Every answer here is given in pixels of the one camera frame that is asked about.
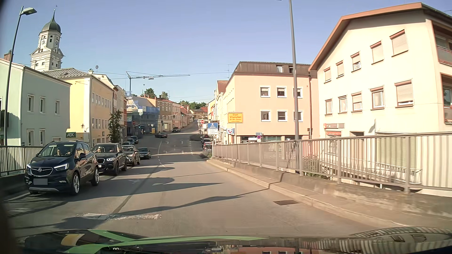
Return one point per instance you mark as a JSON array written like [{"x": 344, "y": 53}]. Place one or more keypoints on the cream building with brown roof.
[{"x": 381, "y": 77}]

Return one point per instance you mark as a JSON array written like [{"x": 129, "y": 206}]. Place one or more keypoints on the car's own bonnet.
[{"x": 159, "y": 241}]

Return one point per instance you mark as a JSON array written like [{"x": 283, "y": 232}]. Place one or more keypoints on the row of queued cars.
[{"x": 131, "y": 139}]

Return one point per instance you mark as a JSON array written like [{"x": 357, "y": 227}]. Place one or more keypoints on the curved grey lamp post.
[{"x": 10, "y": 70}]

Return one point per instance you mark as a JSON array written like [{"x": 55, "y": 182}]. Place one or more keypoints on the pale green building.
[{"x": 39, "y": 105}]

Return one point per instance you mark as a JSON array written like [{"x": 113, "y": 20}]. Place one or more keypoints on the blue and white road sign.
[{"x": 212, "y": 128}]

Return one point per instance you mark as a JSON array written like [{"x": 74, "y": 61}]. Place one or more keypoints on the small road sign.
[{"x": 259, "y": 136}]

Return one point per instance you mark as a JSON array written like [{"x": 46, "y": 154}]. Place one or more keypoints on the yellow building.
[{"x": 90, "y": 102}]

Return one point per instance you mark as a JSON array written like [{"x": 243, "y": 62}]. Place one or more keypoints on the grey car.
[{"x": 131, "y": 153}]

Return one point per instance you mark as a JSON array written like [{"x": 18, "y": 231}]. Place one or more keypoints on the dark blue car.
[{"x": 61, "y": 165}]

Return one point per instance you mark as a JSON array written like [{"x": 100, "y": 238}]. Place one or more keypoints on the grey asphalt road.
[{"x": 183, "y": 190}]

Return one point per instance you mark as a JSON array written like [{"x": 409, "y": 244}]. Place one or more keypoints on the peach building with brown roof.
[{"x": 268, "y": 102}]

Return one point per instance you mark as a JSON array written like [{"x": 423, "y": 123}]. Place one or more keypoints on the row of parked cars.
[{"x": 207, "y": 144}]

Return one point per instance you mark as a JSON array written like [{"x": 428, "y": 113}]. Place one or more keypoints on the small green tree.
[{"x": 114, "y": 126}]

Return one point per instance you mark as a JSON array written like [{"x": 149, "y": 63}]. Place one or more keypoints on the yellow road sign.
[{"x": 235, "y": 117}]

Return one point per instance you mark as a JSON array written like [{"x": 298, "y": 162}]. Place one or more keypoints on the white church tower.
[{"x": 47, "y": 46}]

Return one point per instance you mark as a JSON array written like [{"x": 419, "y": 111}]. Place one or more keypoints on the grey metal bridge railing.
[
  {"x": 353, "y": 155},
  {"x": 17, "y": 157}
]

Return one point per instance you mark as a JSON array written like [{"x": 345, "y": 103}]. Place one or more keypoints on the black car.
[{"x": 109, "y": 157}]

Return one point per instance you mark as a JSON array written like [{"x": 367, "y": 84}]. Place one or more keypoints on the construction crane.
[{"x": 152, "y": 76}]

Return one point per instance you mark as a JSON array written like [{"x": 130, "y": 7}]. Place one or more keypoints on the row of buildings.
[
  {"x": 159, "y": 113},
  {"x": 217, "y": 105}
]

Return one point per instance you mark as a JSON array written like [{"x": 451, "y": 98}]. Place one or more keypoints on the trees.
[{"x": 176, "y": 100}]

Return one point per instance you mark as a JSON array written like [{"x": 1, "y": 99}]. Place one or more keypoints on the tall grey lamp post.
[{"x": 294, "y": 77}]

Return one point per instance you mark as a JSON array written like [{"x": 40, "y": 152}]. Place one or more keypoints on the round red road sign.
[{"x": 202, "y": 122}]

